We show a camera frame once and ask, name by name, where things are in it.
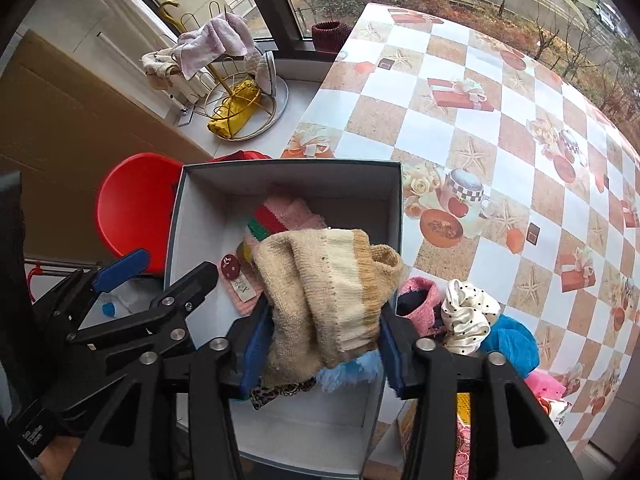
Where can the red patterned cardboard box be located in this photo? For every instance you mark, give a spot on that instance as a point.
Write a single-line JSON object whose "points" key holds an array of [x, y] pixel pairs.
{"points": [[462, 461]]}

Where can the leopard print scrunchie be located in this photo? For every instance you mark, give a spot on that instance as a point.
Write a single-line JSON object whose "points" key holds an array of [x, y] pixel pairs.
{"points": [[262, 395]]}

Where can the pink striped knit glove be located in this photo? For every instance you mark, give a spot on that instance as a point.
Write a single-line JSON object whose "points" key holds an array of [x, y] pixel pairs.
{"points": [[270, 225]]}

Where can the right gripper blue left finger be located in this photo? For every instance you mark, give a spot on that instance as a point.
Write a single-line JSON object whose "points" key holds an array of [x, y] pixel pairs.
{"points": [[256, 352]]}

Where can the light blue fluffy duster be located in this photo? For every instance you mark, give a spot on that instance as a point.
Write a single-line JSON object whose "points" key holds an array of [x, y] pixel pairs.
{"points": [[366, 368]]}

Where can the white detergent bottle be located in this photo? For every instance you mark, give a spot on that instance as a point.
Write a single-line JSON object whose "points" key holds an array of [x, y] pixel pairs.
{"points": [[129, 298]]}

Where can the red plastic chair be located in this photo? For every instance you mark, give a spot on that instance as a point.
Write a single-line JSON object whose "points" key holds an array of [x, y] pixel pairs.
{"points": [[135, 205]]}

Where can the pink hanging towel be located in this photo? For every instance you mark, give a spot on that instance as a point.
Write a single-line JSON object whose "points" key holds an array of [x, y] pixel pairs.
{"points": [[225, 34]]}

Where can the beige hanging cloth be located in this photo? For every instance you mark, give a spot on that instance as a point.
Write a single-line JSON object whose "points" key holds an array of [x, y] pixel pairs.
{"points": [[164, 73]]}

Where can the white polka dot scrunchie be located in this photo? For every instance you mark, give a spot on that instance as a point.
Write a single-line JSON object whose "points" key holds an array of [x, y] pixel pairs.
{"points": [[468, 313]]}

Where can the checkered patterned tablecloth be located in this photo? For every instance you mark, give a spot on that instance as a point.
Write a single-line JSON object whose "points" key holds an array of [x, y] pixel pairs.
{"points": [[513, 180]]}

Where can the dark red knit slipper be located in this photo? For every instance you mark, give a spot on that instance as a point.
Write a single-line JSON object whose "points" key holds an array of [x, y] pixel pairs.
{"points": [[329, 37]]}

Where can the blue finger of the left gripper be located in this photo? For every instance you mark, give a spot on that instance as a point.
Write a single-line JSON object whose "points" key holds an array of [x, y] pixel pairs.
{"points": [[120, 271]]}

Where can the pink black knit sock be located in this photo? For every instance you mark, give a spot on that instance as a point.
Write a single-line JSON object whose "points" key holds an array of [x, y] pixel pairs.
{"points": [[420, 301]]}

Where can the beige knit hat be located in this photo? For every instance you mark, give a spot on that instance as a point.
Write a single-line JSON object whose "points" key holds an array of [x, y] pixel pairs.
{"points": [[327, 294]]}

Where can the person's left hand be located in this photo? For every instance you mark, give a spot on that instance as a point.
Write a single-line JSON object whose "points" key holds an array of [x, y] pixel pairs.
{"points": [[53, 461]]}

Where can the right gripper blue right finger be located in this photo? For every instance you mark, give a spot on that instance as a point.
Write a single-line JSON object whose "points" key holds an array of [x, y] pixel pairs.
{"points": [[391, 359]]}

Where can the grey white cardboard box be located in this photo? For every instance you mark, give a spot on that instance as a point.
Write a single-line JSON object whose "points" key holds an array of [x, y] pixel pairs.
{"points": [[316, 433]]}

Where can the gold wire umbrella stand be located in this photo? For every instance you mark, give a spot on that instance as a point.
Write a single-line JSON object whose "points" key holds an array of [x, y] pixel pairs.
{"points": [[227, 71]]}

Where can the brown cardboard panel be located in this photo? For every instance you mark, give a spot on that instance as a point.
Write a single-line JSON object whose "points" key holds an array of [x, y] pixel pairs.
{"points": [[64, 129]]}

